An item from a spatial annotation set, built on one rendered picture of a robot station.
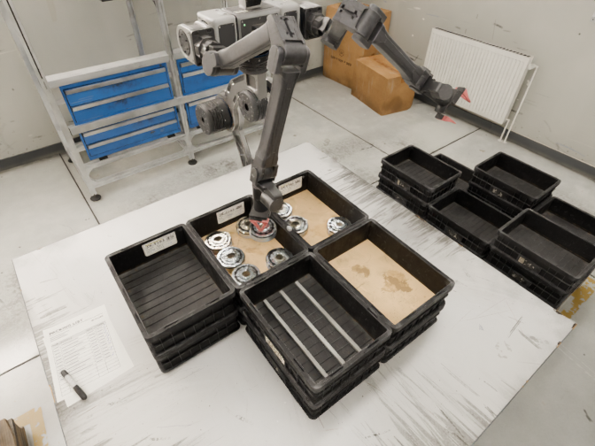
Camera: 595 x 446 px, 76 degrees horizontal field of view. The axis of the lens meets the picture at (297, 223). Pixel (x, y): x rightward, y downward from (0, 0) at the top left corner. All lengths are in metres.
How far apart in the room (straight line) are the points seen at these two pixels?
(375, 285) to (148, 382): 0.83
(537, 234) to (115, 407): 2.11
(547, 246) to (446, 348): 1.08
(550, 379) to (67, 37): 4.01
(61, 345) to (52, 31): 2.72
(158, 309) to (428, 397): 0.92
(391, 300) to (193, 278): 0.71
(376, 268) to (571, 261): 1.19
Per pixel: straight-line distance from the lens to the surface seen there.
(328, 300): 1.35
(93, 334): 1.58
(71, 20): 3.80
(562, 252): 2.39
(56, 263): 1.89
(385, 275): 1.45
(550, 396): 2.45
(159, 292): 1.44
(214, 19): 1.55
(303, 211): 1.65
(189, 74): 3.21
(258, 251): 1.49
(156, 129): 3.27
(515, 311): 1.70
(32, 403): 2.42
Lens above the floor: 1.92
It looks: 43 degrees down
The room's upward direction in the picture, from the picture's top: 1 degrees clockwise
